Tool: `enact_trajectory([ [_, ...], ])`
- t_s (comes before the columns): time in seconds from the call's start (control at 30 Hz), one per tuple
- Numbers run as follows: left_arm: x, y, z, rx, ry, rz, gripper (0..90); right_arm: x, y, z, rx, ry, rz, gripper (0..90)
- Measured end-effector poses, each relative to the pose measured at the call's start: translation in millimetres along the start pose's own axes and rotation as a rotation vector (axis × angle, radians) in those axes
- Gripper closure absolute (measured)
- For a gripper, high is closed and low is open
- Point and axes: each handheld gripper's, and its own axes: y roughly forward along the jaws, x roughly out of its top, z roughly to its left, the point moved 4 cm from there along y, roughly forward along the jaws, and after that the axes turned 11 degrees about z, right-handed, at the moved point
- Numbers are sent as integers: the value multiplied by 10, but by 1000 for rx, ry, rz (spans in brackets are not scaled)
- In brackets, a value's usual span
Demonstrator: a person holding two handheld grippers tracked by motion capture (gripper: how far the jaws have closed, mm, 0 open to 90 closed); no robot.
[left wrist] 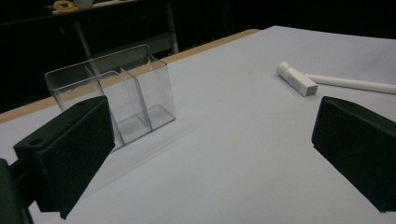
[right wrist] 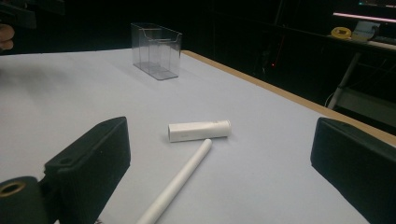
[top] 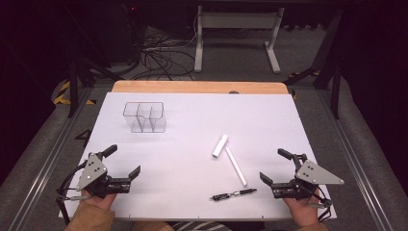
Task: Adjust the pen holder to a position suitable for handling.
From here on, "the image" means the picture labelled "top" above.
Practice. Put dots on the person's right hand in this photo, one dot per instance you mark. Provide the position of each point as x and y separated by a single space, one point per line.
301 210

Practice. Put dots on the black metal stand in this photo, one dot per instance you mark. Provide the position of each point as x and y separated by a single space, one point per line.
335 86
73 86

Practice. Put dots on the white metal stand frame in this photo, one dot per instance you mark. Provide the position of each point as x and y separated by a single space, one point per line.
237 20

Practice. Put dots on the wooden table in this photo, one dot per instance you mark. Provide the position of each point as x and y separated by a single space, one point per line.
198 86

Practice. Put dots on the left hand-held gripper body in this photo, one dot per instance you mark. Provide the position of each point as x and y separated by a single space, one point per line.
93 171

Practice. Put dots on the white board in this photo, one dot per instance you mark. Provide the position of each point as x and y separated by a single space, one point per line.
192 128

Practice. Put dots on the long white stick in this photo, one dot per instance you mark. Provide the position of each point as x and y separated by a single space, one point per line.
236 166

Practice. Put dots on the striped clothing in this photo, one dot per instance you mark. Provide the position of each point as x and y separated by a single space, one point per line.
198 226

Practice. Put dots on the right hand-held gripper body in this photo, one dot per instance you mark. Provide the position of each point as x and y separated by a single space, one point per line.
316 175

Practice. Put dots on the metal floor rail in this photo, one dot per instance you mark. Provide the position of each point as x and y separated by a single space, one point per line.
48 163
352 163

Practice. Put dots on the person's left hand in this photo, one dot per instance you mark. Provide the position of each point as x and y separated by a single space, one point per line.
99 201

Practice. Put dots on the short white tube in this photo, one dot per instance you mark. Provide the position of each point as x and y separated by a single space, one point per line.
220 146

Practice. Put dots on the clear plastic organizer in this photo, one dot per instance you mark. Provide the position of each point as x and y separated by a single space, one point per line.
144 117

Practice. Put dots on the black pen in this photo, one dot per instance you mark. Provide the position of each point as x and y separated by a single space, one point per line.
234 194

